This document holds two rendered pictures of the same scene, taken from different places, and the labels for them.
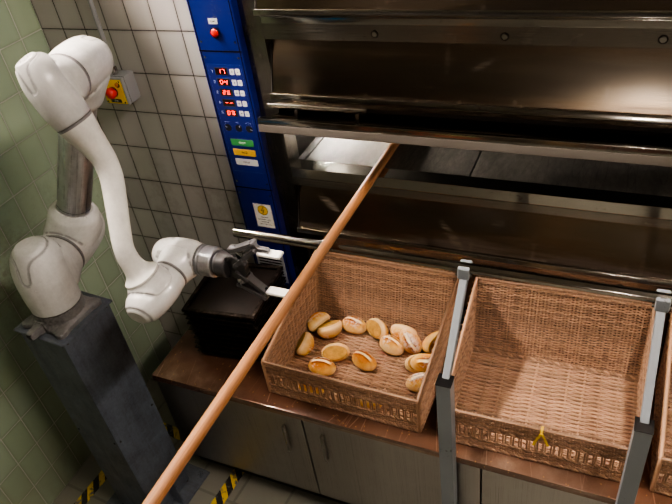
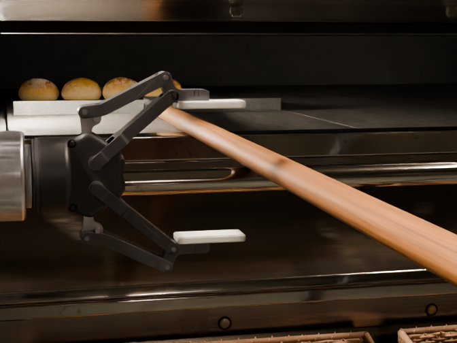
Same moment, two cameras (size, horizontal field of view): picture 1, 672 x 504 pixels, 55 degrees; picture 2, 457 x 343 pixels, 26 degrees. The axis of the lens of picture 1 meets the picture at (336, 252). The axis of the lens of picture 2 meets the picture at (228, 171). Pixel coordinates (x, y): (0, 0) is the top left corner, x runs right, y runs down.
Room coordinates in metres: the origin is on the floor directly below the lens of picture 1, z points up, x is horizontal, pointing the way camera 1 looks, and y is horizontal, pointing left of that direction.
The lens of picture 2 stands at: (0.63, 0.82, 1.33)
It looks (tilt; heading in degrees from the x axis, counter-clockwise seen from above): 8 degrees down; 319
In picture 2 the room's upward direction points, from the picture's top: straight up
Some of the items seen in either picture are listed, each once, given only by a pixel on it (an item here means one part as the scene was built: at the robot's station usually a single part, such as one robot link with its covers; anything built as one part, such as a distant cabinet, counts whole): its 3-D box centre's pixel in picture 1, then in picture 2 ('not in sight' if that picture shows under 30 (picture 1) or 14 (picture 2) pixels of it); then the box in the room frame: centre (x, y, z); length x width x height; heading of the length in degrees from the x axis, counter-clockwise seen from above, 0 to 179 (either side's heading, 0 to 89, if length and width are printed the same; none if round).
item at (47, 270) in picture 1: (43, 271); not in sight; (1.62, 0.88, 1.17); 0.18 x 0.16 x 0.22; 166
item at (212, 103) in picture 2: (269, 253); (209, 104); (1.39, 0.17, 1.27); 0.07 x 0.03 x 0.01; 61
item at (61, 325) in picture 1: (55, 311); not in sight; (1.59, 0.89, 1.03); 0.22 x 0.18 x 0.06; 148
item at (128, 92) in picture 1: (119, 87); not in sight; (2.23, 0.65, 1.46); 0.10 x 0.07 x 0.10; 61
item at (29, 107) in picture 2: not in sight; (139, 100); (2.40, -0.49, 1.20); 0.55 x 0.36 x 0.03; 61
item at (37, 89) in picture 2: not in sight; (38, 89); (2.77, -0.45, 1.21); 0.10 x 0.07 x 0.05; 62
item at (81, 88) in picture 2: not in sight; (81, 88); (2.72, -0.54, 1.21); 0.10 x 0.07 x 0.05; 62
